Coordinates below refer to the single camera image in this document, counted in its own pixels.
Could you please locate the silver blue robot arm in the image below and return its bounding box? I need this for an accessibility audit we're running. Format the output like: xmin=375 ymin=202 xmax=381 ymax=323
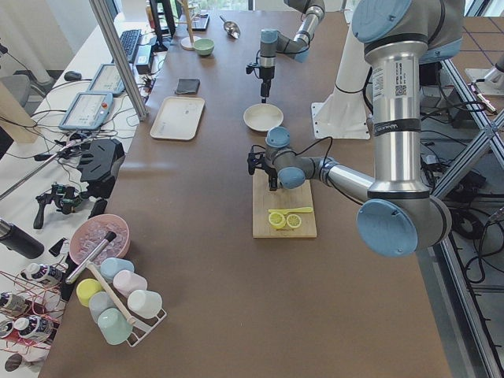
xmin=247 ymin=1 xmax=464 ymax=257
xmin=246 ymin=0 xmax=325 ymax=103

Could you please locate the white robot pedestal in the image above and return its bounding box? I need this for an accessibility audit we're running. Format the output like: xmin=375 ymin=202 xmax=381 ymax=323
xmin=311 ymin=27 xmax=370 ymax=139

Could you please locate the pink bowl with ice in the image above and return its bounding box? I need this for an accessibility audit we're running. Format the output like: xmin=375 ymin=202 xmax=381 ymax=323
xmin=69 ymin=214 xmax=130 ymax=265

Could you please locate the yellow plastic knife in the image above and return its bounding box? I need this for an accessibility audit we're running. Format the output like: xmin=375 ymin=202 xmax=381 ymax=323
xmin=268 ymin=206 xmax=313 ymax=215

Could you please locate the cream rabbit tray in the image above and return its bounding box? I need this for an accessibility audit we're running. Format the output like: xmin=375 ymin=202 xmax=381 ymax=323
xmin=150 ymin=96 xmax=205 ymax=141

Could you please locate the white cup rack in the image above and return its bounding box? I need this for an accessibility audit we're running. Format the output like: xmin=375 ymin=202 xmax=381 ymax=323
xmin=125 ymin=309 xmax=167 ymax=347

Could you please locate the computer mouse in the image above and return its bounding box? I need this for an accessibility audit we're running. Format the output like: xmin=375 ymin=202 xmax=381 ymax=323
xmin=64 ymin=71 xmax=82 ymax=82

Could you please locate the mint green cup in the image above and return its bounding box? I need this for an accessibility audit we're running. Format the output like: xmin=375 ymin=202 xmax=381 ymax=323
xmin=97 ymin=308 xmax=132 ymax=345

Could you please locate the blue cup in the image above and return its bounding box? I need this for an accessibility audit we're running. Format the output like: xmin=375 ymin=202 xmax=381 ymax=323
xmin=100 ymin=258 xmax=135 ymax=283

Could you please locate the wooden glass stand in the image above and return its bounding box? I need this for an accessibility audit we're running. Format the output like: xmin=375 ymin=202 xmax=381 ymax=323
xmin=177 ymin=0 xmax=201 ymax=50

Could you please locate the metal scoop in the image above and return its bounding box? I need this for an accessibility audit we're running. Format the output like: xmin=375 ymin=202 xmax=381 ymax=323
xmin=220 ymin=15 xmax=241 ymax=39

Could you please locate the pink cup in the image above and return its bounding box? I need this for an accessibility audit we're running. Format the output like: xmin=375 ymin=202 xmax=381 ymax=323
xmin=113 ymin=269 xmax=148 ymax=298

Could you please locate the black monitor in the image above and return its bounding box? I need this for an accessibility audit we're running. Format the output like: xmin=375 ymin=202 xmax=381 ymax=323
xmin=148 ymin=0 xmax=176 ymax=53

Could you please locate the black gadget housing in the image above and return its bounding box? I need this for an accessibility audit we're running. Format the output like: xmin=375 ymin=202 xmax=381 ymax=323
xmin=77 ymin=139 xmax=125 ymax=198

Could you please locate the bamboo cutting board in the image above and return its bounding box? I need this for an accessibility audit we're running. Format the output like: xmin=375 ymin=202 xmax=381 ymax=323
xmin=253 ymin=170 xmax=317 ymax=239

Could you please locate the near teach pendant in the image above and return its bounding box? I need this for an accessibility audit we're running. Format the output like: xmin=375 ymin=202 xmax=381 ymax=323
xmin=58 ymin=91 xmax=113 ymax=131

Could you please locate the black glass tray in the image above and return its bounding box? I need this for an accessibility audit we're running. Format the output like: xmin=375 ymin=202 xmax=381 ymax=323
xmin=178 ymin=14 xmax=210 ymax=32

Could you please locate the green bowl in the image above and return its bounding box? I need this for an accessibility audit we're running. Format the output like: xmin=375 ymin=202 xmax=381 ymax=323
xmin=193 ymin=38 xmax=215 ymax=57

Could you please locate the black-tipped metal muddler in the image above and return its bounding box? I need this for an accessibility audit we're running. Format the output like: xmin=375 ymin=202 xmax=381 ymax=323
xmin=65 ymin=231 xmax=117 ymax=284

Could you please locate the white cup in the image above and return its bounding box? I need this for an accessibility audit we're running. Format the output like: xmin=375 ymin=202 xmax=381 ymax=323
xmin=128 ymin=290 xmax=162 ymax=319

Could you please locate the yellow cup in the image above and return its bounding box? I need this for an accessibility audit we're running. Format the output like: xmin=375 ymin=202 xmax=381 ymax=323
xmin=76 ymin=278 xmax=103 ymax=307

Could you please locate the grey-blue cup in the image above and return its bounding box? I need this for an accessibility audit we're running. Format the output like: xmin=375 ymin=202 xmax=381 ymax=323
xmin=88 ymin=291 xmax=115 ymax=323

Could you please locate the lemon round slice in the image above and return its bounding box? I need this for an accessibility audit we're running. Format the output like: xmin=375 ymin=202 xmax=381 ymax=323
xmin=285 ymin=213 xmax=302 ymax=229

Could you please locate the grey folded cloth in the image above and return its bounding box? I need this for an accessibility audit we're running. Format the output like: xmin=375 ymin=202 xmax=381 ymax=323
xmin=175 ymin=78 xmax=200 ymax=95

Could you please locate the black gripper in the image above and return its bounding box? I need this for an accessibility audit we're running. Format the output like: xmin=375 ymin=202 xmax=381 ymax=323
xmin=246 ymin=57 xmax=276 ymax=104
xmin=246 ymin=144 xmax=278 ymax=191

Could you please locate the black thermos bottle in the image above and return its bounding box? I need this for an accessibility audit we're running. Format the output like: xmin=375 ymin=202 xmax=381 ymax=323
xmin=1 ymin=219 xmax=44 ymax=259

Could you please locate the black keyboard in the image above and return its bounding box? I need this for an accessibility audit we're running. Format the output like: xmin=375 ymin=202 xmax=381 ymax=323
xmin=120 ymin=29 xmax=142 ymax=63

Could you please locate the aluminium frame post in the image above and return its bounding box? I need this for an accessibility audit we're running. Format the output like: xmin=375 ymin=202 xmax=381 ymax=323
xmin=89 ymin=0 xmax=148 ymax=121

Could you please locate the teach pendant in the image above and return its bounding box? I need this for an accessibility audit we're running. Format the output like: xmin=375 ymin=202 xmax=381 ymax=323
xmin=58 ymin=91 xmax=113 ymax=131
xmin=87 ymin=64 xmax=125 ymax=97

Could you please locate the far teach pendant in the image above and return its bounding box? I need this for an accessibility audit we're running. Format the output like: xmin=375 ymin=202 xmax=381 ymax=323
xmin=87 ymin=64 xmax=125 ymax=97

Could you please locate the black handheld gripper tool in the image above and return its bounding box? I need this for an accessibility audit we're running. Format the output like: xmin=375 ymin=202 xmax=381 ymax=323
xmin=33 ymin=183 xmax=83 ymax=229

